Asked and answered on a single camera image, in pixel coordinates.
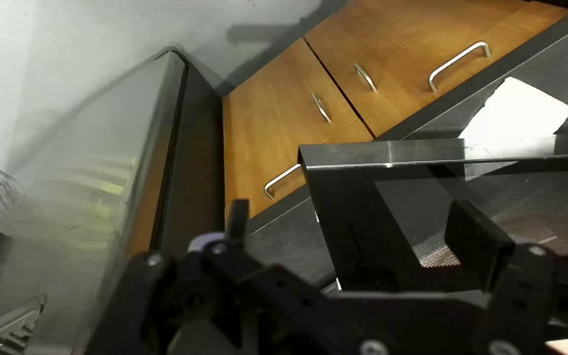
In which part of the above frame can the silver base door handle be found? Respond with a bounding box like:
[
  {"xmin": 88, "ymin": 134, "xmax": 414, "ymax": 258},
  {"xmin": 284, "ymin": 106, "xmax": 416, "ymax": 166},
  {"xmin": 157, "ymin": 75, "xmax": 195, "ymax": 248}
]
[
  {"xmin": 307, "ymin": 93, "xmax": 333, "ymax": 126},
  {"xmin": 351, "ymin": 61, "xmax": 378, "ymax": 95}
]

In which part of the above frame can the silver drawer handle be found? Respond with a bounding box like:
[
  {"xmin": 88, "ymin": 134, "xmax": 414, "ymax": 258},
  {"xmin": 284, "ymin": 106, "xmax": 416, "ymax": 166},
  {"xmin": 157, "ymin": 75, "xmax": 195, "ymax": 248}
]
[
  {"xmin": 260, "ymin": 162, "xmax": 305, "ymax": 199},
  {"xmin": 426, "ymin": 39, "xmax": 493, "ymax": 95}
]

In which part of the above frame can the wooden base cabinet door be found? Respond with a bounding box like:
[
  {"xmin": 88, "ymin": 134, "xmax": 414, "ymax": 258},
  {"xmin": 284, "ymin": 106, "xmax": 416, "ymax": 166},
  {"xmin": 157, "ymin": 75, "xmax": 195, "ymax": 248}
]
[
  {"xmin": 301, "ymin": 0, "xmax": 528, "ymax": 110},
  {"xmin": 223, "ymin": 37, "xmax": 359, "ymax": 199}
]

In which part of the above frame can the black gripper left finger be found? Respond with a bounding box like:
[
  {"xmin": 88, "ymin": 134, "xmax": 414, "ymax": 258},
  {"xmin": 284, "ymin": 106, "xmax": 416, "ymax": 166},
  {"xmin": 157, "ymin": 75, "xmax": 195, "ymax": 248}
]
[{"xmin": 84, "ymin": 197, "xmax": 339, "ymax": 355}]

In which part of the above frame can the white paper sheet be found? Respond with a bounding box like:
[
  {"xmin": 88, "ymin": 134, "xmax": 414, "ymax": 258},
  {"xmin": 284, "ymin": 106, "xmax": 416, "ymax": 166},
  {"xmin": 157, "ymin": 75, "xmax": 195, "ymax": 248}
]
[{"xmin": 457, "ymin": 75, "xmax": 568, "ymax": 181}]

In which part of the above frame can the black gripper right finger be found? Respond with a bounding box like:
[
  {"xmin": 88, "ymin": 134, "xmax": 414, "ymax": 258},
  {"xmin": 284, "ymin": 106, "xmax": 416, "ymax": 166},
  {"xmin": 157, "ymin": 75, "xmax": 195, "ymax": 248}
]
[{"xmin": 443, "ymin": 195, "xmax": 562, "ymax": 355}]

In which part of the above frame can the stainless steel refrigerator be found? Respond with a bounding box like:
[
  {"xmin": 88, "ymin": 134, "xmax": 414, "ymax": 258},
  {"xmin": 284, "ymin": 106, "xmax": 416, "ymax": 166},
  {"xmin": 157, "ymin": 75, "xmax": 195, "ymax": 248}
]
[{"xmin": 4, "ymin": 47, "xmax": 226, "ymax": 355}]

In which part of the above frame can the wooden drawer front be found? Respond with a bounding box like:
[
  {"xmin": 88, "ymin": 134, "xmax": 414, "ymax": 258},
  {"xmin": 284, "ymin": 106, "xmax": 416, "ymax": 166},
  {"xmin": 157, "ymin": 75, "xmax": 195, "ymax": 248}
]
[
  {"xmin": 223, "ymin": 106, "xmax": 374, "ymax": 219},
  {"xmin": 361, "ymin": 0, "xmax": 568, "ymax": 140}
]

